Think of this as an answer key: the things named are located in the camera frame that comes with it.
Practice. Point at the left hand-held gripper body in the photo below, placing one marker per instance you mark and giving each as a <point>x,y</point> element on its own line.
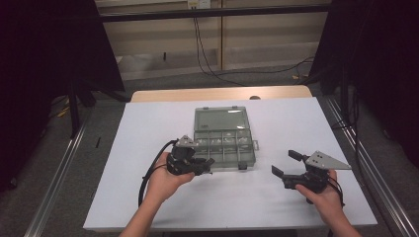
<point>179,161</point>

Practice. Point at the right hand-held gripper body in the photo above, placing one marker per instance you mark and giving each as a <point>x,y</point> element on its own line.
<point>326,161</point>

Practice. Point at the translucent grey-green compartment box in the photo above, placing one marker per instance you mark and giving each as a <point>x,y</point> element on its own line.
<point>220,120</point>

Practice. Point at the person's left hand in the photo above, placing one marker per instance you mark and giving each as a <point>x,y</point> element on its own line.
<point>161,186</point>

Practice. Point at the person's right hand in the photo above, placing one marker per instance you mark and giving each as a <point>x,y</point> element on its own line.
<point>326,204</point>

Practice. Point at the heap of small silver parts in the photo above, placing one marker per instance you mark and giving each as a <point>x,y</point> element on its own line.
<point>215,142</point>

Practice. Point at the white table cover sheet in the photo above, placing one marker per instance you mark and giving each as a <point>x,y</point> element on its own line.
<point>230,197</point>

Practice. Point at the small black stick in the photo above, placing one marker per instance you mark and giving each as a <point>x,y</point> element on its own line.
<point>98,142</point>

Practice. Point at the black curtain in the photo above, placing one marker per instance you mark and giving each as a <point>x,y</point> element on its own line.
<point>378,65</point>
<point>39,65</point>

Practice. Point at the black metal stand pole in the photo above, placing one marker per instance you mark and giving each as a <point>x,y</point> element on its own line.
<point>73,108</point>

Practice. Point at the black horizontal metal bar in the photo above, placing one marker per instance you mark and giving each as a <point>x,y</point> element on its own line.
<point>214,13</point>

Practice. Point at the grey metal floor rail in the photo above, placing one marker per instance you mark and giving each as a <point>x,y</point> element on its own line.
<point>56,184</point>
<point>378,184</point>

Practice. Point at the white wall power socket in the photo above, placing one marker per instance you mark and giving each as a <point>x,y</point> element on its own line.
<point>199,4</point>

